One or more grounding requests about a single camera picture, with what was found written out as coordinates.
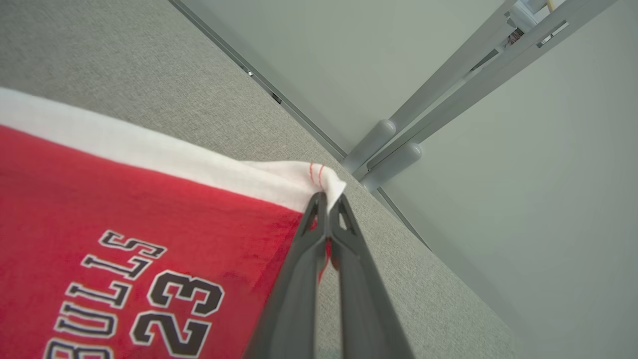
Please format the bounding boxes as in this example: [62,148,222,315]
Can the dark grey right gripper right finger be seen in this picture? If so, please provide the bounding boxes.
[329,193,414,359]

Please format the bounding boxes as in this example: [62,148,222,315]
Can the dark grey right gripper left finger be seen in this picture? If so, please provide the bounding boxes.
[244,192,329,359]

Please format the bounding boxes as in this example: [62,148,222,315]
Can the red shirt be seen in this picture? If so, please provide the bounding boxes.
[0,87,347,359]

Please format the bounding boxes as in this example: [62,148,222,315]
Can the grey partition post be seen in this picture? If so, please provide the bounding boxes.
[341,0,521,174]
[360,0,619,193]

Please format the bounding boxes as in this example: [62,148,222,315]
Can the grey partition base rail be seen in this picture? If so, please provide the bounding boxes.
[169,0,348,160]

